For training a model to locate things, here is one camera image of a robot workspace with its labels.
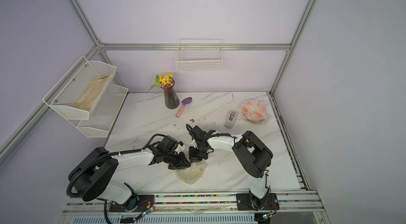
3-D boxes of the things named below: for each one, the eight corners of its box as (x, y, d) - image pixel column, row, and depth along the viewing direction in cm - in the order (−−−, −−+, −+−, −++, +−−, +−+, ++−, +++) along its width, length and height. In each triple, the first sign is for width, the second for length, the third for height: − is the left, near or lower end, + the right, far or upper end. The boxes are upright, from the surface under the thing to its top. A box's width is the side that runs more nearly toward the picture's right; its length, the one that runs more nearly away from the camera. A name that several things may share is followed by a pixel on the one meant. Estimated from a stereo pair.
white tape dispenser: (223, 126, 103) (224, 122, 100) (229, 113, 111) (230, 109, 107) (232, 129, 102) (233, 125, 98) (237, 115, 109) (238, 111, 106)
